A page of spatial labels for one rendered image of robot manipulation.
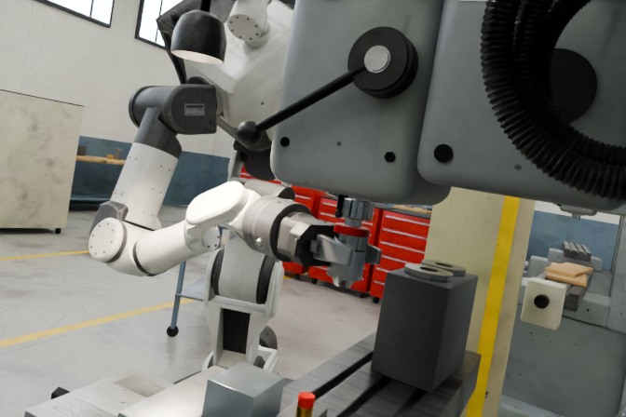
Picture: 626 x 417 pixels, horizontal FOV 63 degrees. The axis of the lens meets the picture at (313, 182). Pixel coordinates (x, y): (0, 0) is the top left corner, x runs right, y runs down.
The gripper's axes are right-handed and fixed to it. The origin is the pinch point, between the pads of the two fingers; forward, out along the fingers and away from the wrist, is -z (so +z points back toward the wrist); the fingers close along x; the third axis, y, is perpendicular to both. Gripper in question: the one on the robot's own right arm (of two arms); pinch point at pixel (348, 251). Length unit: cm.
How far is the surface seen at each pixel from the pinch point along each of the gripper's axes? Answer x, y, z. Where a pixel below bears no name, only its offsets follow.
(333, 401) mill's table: 10.4, 25.5, 6.7
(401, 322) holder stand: 27.3, 15.1, 8.3
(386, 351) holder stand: 26.8, 21.1, 10.0
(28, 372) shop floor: 41, 127, 241
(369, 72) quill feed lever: -10.9, -20.8, -7.9
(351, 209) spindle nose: -2.1, -5.6, -1.1
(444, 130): -7.3, -15.9, -15.7
